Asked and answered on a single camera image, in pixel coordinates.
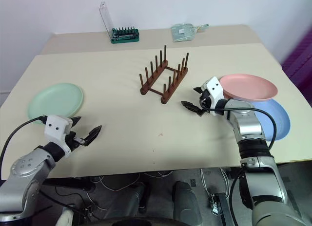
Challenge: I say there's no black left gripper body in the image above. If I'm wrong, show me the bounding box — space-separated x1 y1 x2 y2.
65 131 87 151

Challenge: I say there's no green plate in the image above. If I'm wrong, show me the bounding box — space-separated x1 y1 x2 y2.
27 82 85 126

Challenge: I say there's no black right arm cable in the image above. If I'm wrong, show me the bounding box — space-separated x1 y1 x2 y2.
208 107 277 151

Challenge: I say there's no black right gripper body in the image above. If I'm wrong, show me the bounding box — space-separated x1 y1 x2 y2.
198 90 213 115

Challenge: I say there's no blue plate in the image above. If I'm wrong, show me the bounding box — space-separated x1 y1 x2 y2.
248 98 292 142

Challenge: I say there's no dark rounded shape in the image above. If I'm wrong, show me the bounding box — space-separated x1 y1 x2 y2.
172 180 202 222

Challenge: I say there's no red plate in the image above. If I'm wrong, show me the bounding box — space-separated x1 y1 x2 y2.
219 74 278 102

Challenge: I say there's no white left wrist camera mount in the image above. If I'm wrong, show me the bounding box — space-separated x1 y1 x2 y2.
43 115 74 153

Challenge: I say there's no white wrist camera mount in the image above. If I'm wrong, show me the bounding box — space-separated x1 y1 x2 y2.
201 76 226 116
43 115 74 153

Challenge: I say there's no white floor cable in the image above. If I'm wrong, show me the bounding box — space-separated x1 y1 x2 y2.
199 168 213 198
98 173 141 192

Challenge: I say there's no wooden dish rack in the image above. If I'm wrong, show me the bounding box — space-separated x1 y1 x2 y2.
139 45 190 105

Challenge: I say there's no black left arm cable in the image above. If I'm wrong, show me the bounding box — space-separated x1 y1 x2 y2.
0 116 48 180

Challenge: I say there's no black metal table foot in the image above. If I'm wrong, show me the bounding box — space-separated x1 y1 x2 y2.
210 192 232 226

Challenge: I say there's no clear plastic bag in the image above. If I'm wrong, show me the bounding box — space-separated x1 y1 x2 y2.
170 23 198 43

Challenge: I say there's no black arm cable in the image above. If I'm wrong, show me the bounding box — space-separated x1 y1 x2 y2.
0 116 48 180
208 107 277 151

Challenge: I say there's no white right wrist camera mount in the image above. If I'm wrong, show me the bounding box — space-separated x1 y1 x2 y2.
201 76 226 116

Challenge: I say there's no white rounded object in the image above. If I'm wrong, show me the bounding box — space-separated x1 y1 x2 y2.
58 208 74 226

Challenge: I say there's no green screwdriver bit set case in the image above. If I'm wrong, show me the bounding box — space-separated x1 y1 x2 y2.
99 0 140 44

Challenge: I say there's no purple ribbed object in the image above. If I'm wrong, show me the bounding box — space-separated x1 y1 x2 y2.
280 31 312 103

